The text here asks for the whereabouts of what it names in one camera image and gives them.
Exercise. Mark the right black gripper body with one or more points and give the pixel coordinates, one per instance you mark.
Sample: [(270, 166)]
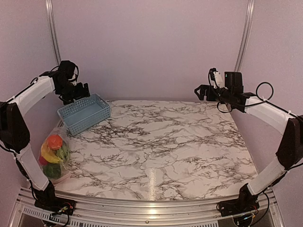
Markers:
[(213, 97)]

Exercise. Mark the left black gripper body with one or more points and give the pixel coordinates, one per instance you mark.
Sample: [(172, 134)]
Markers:
[(69, 92)]

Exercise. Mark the clear zip top bag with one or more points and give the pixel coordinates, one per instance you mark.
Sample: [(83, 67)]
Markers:
[(64, 167)]

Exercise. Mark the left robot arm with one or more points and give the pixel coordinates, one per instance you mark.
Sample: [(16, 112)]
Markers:
[(14, 133)]

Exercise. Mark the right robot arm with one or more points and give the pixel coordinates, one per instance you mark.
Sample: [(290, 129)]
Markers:
[(283, 134)]

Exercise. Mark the fake orange fruit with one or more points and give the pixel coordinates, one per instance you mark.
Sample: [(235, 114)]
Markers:
[(54, 142)]

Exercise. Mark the fake green lettuce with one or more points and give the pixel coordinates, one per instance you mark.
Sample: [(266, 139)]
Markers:
[(63, 153)]

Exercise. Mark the fake yellow banana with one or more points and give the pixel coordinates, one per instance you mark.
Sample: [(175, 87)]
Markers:
[(49, 154)]

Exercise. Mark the fake red food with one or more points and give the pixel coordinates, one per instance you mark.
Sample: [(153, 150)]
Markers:
[(42, 161)]

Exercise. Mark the blue plastic basket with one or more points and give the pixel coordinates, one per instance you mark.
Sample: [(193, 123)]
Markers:
[(84, 113)]

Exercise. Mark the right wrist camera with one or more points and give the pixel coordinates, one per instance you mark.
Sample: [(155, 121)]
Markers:
[(216, 78)]

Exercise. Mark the left aluminium corner post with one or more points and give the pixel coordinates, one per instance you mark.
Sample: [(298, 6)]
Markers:
[(52, 28)]

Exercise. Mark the aluminium corner post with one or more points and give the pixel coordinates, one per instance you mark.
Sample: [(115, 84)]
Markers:
[(52, 28), (245, 34)]

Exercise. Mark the right aluminium corner post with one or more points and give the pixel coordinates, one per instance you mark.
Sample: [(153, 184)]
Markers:
[(245, 34)]

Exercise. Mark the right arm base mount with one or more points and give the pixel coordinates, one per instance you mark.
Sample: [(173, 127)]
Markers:
[(235, 206)]

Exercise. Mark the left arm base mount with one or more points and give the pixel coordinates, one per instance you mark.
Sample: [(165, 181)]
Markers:
[(56, 204)]

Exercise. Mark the aluminium front frame rail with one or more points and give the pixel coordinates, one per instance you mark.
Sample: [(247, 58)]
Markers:
[(103, 212)]

